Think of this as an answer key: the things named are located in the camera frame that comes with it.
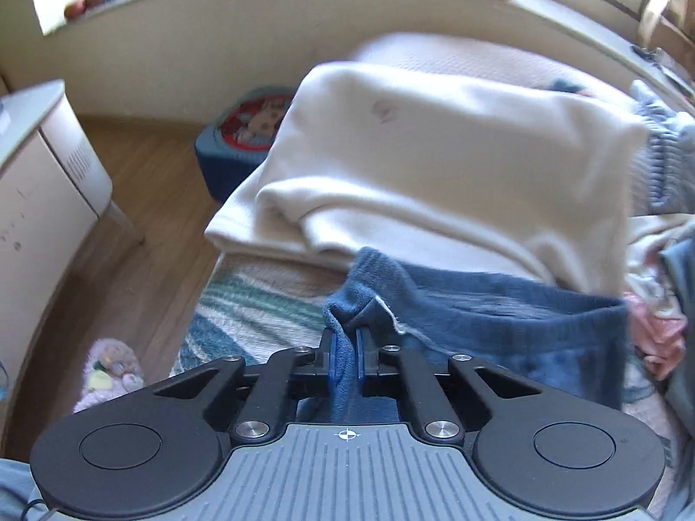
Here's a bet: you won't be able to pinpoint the beige striped pillow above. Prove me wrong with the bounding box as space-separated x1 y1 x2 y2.
347 33 647 104

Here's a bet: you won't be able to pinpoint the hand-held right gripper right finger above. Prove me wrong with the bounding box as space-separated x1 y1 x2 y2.
357 326 543 440

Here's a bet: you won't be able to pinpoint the white ribbed sweater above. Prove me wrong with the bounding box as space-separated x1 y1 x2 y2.
203 61 652 299

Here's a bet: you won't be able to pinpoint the pink printed garment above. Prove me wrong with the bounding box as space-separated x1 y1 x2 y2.
623 290 688 381

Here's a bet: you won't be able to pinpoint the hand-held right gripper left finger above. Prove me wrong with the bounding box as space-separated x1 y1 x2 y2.
153 327 338 443

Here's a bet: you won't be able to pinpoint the cardboard box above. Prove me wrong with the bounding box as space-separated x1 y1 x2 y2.
638 0 695 66

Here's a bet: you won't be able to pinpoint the dark blue pants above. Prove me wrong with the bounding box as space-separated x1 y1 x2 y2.
323 246 633 424

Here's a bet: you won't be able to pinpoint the white cabinet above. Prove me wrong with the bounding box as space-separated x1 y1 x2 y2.
0 80 147 386

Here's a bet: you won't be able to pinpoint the cream printed garment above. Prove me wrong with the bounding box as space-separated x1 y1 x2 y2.
624 211 695 326

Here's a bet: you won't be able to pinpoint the blue cartoon storage box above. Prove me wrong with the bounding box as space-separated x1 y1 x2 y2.
194 87 297 204

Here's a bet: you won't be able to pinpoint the pink plush slipper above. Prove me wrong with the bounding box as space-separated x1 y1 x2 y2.
73 338 145 413

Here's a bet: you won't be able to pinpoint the light blue sweatshirt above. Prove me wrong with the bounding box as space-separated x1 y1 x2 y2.
630 79 695 392

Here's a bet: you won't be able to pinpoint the person's grey trouser leg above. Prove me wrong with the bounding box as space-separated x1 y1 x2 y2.
0 458 55 521

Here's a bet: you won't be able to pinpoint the small blue plush toy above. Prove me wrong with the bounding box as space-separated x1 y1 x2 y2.
548 79 590 97

